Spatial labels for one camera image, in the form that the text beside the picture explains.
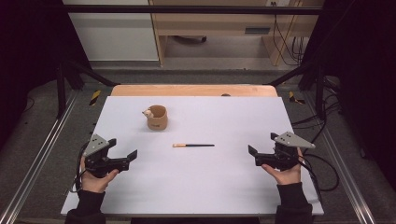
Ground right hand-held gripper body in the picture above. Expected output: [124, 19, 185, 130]
[263, 131, 317, 172]

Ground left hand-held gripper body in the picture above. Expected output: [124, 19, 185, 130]
[82, 133, 120, 179]

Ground brown cup with animal figure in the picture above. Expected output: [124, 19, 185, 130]
[142, 105, 169, 132]

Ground black and wood pen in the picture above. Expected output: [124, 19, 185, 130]
[172, 143, 216, 148]

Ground person's right hand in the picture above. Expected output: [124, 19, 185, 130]
[261, 147, 304, 187]

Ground person's left hand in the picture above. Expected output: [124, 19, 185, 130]
[79, 155, 120, 194]

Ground white table cover board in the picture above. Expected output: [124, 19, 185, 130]
[60, 95, 325, 217]

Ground black metal stand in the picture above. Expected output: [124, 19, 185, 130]
[268, 61, 327, 121]
[55, 58, 121, 119]

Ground white cabinet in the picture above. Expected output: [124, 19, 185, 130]
[62, 0, 160, 62]

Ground black curtain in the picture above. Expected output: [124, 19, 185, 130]
[0, 0, 92, 150]
[299, 0, 396, 190]

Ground light wooden desk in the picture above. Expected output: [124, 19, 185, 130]
[148, 0, 325, 67]

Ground left hand-held gripper black cable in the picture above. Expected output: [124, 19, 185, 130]
[70, 141, 91, 193]

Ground hand-held gripper black cable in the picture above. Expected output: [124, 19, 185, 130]
[70, 141, 91, 193]
[298, 152, 341, 203]

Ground black floor cables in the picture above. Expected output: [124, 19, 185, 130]
[290, 76, 341, 154]

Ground right hand-held gripper black cable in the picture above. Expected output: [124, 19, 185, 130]
[298, 152, 341, 203]

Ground aluminium floor rail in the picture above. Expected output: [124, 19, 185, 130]
[0, 89, 79, 224]
[302, 91, 378, 224]

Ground bundle of hanging black cables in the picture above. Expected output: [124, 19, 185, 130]
[272, 1, 305, 66]

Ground dark hose under desk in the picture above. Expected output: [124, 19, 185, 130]
[172, 35, 208, 44]

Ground black horizontal frame bar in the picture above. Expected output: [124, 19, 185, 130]
[62, 4, 323, 16]

